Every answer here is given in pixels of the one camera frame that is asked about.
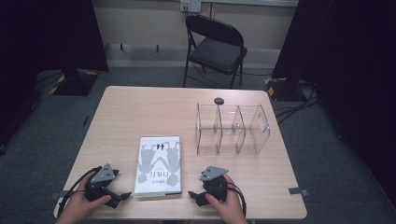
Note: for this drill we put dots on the white wall socket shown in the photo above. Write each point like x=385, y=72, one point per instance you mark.
x=190, y=5

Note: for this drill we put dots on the person's left hand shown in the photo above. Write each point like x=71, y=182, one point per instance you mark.
x=79, y=207

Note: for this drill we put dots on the black curtain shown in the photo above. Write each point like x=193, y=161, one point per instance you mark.
x=358, y=62
x=46, y=31

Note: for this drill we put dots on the white book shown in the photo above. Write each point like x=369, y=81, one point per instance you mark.
x=158, y=168

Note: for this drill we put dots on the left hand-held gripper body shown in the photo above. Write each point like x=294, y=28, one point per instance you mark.
x=101, y=175

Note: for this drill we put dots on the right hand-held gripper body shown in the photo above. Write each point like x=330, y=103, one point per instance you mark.
x=214, y=186

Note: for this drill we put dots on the grey tape piece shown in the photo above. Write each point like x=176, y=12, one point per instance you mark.
x=59, y=195
x=298, y=191

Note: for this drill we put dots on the small black floor strip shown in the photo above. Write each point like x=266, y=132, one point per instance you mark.
x=86, y=120

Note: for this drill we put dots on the clear acrylic book rack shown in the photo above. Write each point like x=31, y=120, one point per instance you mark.
x=239, y=127

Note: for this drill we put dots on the person's right hand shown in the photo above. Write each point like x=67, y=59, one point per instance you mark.
x=230, y=207

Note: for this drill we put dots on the black stand base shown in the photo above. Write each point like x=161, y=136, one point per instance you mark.
x=283, y=90
x=74, y=84

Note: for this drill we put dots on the small black round disc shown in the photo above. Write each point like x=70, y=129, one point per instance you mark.
x=219, y=100

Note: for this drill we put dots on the black folding chair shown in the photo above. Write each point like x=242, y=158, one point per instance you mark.
x=214, y=53

